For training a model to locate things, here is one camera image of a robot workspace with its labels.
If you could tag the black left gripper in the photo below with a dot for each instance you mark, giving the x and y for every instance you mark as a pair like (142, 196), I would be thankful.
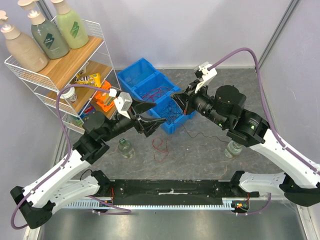
(143, 126)

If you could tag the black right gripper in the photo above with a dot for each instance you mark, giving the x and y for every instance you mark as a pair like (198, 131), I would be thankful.
(189, 99)

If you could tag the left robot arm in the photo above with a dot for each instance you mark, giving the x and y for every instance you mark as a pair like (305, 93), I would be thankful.
(37, 202)

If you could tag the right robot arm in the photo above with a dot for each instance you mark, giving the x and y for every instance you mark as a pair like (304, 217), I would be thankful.
(298, 182)

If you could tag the blue plastic bin near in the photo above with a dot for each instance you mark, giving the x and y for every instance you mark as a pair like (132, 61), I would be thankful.
(175, 118)

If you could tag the blue plastic bin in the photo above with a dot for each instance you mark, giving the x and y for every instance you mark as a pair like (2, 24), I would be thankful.
(137, 72)
(175, 118)
(154, 88)

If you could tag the blue plastic bin middle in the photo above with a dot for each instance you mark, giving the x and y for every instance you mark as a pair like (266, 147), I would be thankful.
(154, 88)

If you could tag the clear glass bottle left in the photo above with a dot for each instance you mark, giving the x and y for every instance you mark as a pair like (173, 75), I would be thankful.
(125, 148)

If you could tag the clear glass bottle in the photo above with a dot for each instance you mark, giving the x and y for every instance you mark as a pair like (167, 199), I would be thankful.
(125, 148)
(233, 149)

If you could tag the orange snack box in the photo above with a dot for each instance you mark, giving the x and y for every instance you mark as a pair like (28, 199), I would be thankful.
(102, 98)

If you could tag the blue plastic bin far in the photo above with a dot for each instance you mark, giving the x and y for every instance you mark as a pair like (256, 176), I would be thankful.
(137, 72)

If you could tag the blue green sponge pack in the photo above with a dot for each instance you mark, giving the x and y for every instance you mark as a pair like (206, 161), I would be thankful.
(84, 114)

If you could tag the yellow candy bag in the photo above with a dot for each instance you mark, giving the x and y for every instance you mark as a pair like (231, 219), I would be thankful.
(91, 80)

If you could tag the clear glass bottle right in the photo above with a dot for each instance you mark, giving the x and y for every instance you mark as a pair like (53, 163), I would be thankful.
(233, 149)

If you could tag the white paper cup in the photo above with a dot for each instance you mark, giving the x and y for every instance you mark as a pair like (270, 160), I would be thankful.
(69, 95)

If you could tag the light green pump bottle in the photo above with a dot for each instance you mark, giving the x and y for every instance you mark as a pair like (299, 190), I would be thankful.
(70, 24)

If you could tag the grey green pump bottle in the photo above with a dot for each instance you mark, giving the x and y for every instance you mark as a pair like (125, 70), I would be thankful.
(45, 32)

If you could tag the beige pump bottle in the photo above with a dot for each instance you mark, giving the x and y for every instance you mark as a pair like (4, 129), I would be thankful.
(22, 47)

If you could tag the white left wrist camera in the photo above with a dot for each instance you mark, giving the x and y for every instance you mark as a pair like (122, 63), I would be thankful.
(122, 101)

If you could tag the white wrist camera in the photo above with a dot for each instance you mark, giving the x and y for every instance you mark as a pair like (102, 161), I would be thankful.
(205, 73)
(122, 101)

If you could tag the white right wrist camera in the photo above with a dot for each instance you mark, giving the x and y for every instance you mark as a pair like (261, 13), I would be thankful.
(205, 73)

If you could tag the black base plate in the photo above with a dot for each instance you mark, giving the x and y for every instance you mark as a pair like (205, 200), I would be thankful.
(126, 188)

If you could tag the white wire shelf rack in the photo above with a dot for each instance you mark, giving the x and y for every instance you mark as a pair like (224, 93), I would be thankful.
(93, 58)

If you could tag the slotted cable duct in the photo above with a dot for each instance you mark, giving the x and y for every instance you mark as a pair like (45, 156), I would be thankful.
(91, 204)

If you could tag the aluminium corner post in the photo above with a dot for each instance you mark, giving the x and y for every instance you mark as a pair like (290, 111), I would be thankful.
(287, 15)

